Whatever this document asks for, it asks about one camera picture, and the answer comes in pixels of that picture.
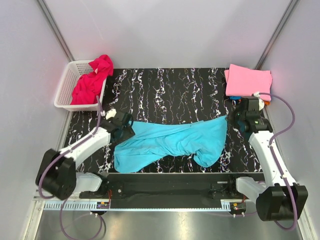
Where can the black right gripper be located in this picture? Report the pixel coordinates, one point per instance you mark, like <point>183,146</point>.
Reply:
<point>230,117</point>

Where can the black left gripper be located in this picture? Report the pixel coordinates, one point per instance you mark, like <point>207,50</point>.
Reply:
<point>129,133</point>

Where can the cyan t shirt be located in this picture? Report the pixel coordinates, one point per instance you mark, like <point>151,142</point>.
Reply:
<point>205,140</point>

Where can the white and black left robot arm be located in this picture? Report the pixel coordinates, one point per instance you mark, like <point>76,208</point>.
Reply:
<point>57,176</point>

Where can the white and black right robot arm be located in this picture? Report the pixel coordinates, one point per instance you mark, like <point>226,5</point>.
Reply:
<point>280,197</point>

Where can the blue folded t shirt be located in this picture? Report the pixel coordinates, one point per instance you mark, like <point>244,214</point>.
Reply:
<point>235,98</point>

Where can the orange folded t shirt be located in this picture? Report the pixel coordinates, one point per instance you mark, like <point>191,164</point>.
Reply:
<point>267,103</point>

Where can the pink folded t shirt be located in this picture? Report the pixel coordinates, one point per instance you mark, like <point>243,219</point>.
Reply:
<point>243,82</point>

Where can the black marbled table mat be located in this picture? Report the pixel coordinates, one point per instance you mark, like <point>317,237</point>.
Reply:
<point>177,96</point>

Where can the red t shirt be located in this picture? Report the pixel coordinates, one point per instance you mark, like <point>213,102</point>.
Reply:
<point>89,85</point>

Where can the white plastic basket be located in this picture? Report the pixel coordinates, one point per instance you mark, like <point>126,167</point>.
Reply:
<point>71,74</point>

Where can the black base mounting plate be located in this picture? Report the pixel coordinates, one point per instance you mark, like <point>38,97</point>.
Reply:
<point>161,191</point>

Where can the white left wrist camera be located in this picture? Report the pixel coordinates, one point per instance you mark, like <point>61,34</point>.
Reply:
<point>108,114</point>

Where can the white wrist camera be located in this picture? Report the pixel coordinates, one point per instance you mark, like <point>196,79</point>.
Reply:
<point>261,103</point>
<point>108,114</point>

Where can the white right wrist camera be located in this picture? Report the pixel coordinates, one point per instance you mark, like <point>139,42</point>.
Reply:
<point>261,103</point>

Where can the white slotted cable duct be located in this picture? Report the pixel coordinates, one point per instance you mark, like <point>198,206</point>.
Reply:
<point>77,205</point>

